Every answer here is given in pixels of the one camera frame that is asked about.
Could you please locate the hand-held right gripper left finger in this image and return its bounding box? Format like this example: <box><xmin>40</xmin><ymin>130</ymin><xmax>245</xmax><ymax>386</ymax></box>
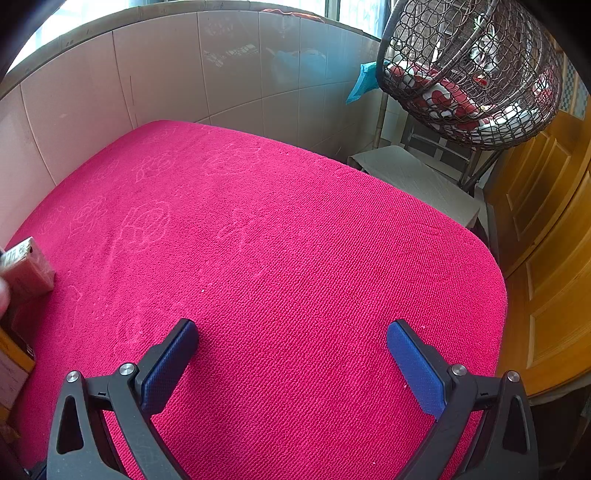
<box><xmin>46</xmin><ymin>318</ymin><xmax>200</xmax><ymax>480</ymax></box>

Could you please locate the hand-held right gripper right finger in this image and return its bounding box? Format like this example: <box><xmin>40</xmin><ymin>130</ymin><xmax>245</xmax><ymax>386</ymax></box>
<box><xmin>387</xmin><ymin>319</ymin><xmax>540</xmax><ymax>480</ymax></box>

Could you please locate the orange cardboard box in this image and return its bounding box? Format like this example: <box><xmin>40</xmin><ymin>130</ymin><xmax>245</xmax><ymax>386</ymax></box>
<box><xmin>0</xmin><ymin>323</ymin><xmax>37</xmax><ymax>418</ymax></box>

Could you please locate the small brown box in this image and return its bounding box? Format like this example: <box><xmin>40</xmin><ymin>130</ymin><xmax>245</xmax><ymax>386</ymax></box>
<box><xmin>0</xmin><ymin>236</ymin><xmax>56</xmax><ymax>303</ymax></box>

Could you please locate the magenta towel mat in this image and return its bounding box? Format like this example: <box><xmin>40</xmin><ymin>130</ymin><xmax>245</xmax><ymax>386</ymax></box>
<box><xmin>9</xmin><ymin>120</ymin><xmax>509</xmax><ymax>480</ymax></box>

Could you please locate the grey plastic stool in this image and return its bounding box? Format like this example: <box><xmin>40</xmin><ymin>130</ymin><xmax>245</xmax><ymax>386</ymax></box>
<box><xmin>347</xmin><ymin>145</ymin><xmax>482</xmax><ymax>229</ymax></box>

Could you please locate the yellow wooden door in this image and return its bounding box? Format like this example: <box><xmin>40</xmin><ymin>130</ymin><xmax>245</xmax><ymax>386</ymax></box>
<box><xmin>480</xmin><ymin>108</ymin><xmax>591</xmax><ymax>400</ymax></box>

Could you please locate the red floral seat cushion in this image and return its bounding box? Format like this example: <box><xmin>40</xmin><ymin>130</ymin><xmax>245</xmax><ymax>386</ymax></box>
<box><xmin>385</xmin><ymin>62</ymin><xmax>557</xmax><ymax>132</ymax></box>

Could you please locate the teal cloth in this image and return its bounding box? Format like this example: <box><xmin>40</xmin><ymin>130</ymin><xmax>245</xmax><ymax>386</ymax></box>
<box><xmin>346</xmin><ymin>61</ymin><xmax>386</xmax><ymax>104</ymax></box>

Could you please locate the hanging wicker egg chair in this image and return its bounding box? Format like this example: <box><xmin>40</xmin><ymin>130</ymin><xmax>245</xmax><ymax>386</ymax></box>
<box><xmin>376</xmin><ymin>0</ymin><xmax>565</xmax><ymax>151</ymax></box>

